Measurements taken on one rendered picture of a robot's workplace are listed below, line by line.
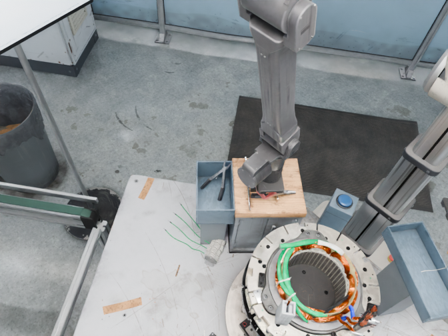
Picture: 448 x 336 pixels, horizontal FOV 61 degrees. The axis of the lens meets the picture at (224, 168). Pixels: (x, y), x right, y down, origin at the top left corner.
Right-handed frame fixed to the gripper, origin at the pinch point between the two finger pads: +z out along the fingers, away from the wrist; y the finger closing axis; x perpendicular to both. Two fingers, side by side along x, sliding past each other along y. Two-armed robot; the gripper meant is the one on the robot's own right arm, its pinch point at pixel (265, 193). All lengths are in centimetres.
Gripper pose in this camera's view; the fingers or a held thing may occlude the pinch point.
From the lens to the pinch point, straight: 106.0
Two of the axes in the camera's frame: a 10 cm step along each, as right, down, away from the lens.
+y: 0.5, 8.2, -5.7
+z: -0.4, 5.8, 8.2
